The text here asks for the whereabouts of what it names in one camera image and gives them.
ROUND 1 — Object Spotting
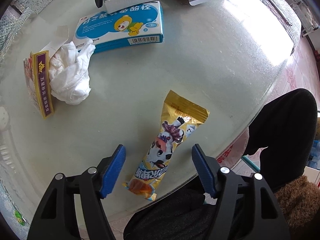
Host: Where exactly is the white tissue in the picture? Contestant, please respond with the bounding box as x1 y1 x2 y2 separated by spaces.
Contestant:
49 39 95 105

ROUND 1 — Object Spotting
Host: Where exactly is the yellow cartoon snack wrapper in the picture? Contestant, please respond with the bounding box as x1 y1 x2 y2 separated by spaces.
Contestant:
123 90 209 201

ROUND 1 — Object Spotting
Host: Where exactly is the purple yellow card box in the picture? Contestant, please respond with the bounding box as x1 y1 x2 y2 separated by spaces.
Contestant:
23 50 54 119

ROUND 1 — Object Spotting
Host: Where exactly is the white red-printed trash bag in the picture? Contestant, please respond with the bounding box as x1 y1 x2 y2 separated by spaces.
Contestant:
217 128 249 168

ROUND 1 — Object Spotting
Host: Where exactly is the brown teddy bear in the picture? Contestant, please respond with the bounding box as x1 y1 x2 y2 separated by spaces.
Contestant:
275 175 319 229

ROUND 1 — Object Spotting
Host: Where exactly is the green toy on table edge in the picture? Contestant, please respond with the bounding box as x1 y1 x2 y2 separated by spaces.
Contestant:
14 210 25 226

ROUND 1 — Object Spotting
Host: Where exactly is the blue bear medicine box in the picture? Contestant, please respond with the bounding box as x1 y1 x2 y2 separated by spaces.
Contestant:
73 1 164 53

